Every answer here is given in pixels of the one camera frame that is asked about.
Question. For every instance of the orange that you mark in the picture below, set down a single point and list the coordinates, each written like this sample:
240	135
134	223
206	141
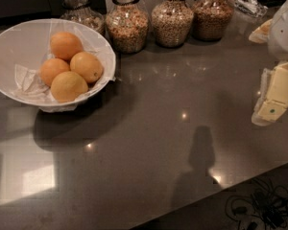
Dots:
51	68
87	65
65	45

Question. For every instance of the white bowl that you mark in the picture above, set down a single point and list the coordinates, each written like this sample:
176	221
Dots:
17	47

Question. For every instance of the front yellow-orange fruit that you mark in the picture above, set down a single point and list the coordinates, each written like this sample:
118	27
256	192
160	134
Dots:
68	86

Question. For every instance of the clear plastic bag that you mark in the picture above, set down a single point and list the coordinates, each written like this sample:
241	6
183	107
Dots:
250	8

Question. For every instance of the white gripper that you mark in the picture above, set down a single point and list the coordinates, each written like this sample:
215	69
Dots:
284	33

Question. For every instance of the leftmost glass jar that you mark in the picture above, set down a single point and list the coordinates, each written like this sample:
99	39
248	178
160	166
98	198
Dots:
79	11

